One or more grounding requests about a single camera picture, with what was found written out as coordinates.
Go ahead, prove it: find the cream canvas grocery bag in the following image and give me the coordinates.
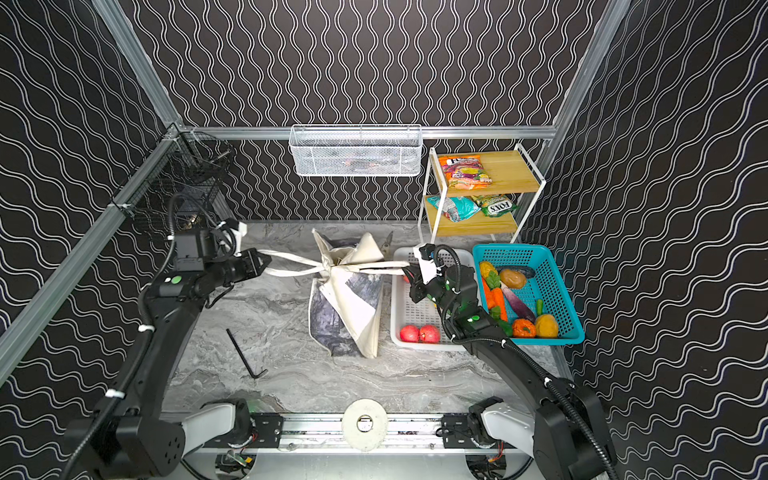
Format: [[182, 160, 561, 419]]
[[263, 230, 408, 359]]

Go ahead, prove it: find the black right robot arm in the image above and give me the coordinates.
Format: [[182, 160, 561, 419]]
[[403, 265, 618, 479]]

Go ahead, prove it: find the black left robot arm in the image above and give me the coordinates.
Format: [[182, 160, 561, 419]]
[[60, 248, 271, 479]]

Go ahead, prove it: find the teal white snack bag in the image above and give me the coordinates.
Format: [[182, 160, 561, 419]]
[[426, 195, 480, 223]]

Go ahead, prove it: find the green candy bag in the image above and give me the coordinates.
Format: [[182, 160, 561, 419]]
[[472, 195, 518, 218]]

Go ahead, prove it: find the orange snack bag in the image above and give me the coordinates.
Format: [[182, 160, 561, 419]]
[[438, 155, 493, 190]]

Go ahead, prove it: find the orange carrot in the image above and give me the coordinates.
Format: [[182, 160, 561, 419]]
[[481, 279, 496, 311], [491, 287, 508, 322]]

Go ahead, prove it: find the yellow corn cob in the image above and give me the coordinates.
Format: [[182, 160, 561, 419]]
[[478, 261, 498, 279]]

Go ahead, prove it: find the red apple front middle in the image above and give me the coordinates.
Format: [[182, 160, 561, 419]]
[[419, 325, 441, 344]]

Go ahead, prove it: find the red apple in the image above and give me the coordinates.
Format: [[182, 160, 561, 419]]
[[399, 325, 420, 343], [419, 325, 441, 344]]

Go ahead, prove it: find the white plastic fruit basket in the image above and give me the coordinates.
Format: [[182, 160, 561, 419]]
[[390, 247, 474, 352]]

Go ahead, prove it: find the brown kiwi potato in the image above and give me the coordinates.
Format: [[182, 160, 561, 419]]
[[499, 269, 527, 289]]

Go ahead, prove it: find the red apple front left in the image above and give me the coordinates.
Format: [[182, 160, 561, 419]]
[[399, 325, 420, 343]]

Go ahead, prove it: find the black hex key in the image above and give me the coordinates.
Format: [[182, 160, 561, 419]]
[[225, 328, 268, 380]]

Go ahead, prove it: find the green bell pepper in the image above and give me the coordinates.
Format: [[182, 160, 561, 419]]
[[495, 319, 514, 337]]

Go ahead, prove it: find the orange bell pepper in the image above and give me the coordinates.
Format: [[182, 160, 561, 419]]
[[512, 318, 537, 338]]

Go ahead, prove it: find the teal plastic vegetable basket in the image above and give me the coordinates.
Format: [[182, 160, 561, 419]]
[[472, 243, 585, 346]]

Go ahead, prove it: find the yellow potato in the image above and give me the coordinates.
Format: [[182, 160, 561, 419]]
[[534, 314, 559, 339]]

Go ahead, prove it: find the white wooden two-tier shelf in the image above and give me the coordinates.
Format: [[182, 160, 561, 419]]
[[417, 142, 547, 243]]

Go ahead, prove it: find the white round disc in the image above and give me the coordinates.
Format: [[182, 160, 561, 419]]
[[341, 399, 389, 452]]

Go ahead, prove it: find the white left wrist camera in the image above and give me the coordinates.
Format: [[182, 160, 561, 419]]
[[216, 218, 248, 256]]

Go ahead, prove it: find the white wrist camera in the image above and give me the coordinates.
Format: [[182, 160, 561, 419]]
[[414, 243, 438, 284], [216, 218, 248, 256]]

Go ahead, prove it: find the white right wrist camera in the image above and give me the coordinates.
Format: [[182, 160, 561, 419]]
[[414, 243, 438, 284]]

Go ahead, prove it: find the black wire wall basket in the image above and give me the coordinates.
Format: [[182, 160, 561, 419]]
[[120, 131, 235, 240]]

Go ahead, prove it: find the white wire wall basket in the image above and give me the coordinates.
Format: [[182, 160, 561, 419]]
[[289, 124, 423, 177]]

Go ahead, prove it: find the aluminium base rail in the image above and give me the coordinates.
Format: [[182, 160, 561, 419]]
[[101, 411, 619, 480]]

